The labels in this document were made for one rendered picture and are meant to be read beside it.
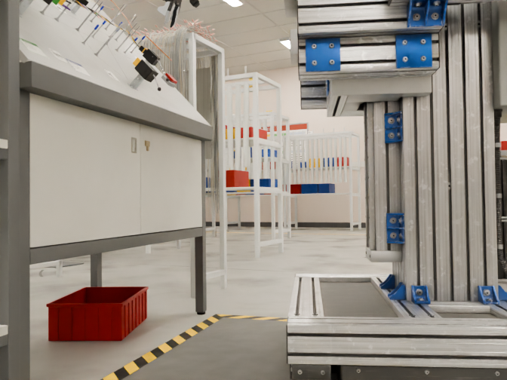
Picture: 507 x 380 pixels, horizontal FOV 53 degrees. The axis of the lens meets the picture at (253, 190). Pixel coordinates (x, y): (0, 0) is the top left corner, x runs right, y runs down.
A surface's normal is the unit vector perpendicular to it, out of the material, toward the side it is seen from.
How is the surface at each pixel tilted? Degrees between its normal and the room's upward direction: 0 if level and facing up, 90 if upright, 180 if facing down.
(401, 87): 90
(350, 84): 90
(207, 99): 90
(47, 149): 90
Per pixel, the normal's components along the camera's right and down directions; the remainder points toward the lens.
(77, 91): 0.95, -0.02
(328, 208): -0.44, -0.02
